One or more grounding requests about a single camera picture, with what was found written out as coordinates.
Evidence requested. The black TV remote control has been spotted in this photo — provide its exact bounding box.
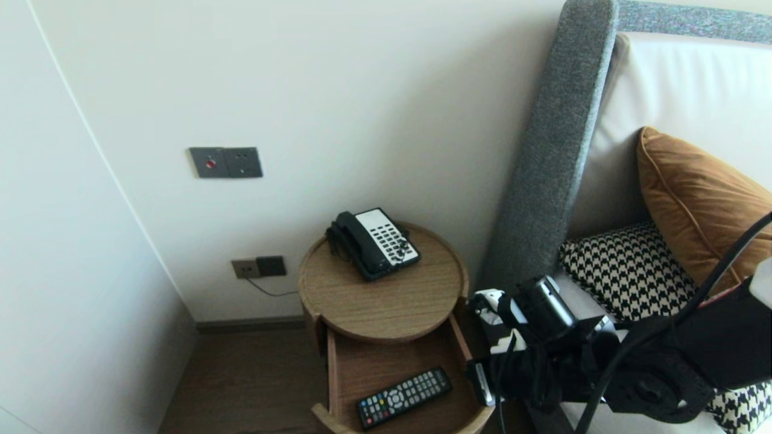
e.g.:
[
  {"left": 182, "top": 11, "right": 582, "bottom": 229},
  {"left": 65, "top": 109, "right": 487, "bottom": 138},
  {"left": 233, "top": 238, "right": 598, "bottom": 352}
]
[{"left": 357, "top": 367, "right": 453, "bottom": 431}]

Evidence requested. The black white houndstooth pillow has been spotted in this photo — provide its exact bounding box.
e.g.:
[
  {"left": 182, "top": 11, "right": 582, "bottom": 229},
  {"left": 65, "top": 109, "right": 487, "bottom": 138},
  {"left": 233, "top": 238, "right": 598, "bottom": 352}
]
[{"left": 558, "top": 220, "right": 772, "bottom": 434}]

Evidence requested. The round wooden side table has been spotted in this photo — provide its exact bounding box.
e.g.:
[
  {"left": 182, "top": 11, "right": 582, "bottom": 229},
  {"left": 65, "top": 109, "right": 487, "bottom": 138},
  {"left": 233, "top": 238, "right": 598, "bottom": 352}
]
[{"left": 297, "top": 222, "right": 470, "bottom": 357}]

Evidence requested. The black desk telephone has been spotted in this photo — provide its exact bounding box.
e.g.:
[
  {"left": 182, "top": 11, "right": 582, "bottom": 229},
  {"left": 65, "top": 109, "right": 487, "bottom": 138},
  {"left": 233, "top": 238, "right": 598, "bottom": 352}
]
[{"left": 324, "top": 208, "right": 421, "bottom": 282}]

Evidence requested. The brown velvet pillow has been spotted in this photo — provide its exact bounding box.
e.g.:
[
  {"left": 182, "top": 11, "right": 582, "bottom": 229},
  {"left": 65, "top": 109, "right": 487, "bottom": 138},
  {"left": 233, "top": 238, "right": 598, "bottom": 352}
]
[{"left": 636, "top": 125, "right": 772, "bottom": 296}]

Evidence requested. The brown wooden baseboard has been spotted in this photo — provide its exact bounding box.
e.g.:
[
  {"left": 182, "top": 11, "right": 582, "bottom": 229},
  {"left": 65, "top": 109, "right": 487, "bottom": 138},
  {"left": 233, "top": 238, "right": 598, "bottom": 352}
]
[{"left": 194, "top": 316, "right": 305, "bottom": 336}]

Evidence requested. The white headboard cushion panel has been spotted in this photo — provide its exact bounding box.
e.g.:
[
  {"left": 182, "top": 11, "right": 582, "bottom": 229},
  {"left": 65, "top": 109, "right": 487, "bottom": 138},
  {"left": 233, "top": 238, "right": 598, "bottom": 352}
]
[{"left": 567, "top": 30, "right": 772, "bottom": 239}]

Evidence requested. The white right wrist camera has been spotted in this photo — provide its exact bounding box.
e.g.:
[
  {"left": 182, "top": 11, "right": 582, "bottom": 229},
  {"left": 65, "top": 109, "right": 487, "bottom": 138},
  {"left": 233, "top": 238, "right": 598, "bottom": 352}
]
[{"left": 473, "top": 289, "right": 525, "bottom": 355}]

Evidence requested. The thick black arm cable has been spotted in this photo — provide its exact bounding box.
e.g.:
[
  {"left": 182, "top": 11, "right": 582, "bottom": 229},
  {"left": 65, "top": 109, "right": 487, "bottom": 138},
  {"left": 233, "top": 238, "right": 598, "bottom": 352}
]
[{"left": 573, "top": 212, "right": 772, "bottom": 434}]

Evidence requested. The thin phone wall cable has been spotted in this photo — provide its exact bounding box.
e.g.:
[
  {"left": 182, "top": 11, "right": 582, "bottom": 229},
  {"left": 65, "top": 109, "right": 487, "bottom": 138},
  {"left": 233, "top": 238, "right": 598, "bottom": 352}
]
[{"left": 245, "top": 277, "right": 300, "bottom": 298}]

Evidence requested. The black wall outlet plate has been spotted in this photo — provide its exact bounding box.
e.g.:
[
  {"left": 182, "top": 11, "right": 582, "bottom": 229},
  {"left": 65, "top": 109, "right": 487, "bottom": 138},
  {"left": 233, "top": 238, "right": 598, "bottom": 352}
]
[{"left": 255, "top": 256, "right": 286, "bottom": 278}]

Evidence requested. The grey switch plate red button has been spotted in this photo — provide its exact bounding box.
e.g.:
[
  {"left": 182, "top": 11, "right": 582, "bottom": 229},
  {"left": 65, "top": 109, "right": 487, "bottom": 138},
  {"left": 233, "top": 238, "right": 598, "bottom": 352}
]
[{"left": 189, "top": 148, "right": 226, "bottom": 179}]

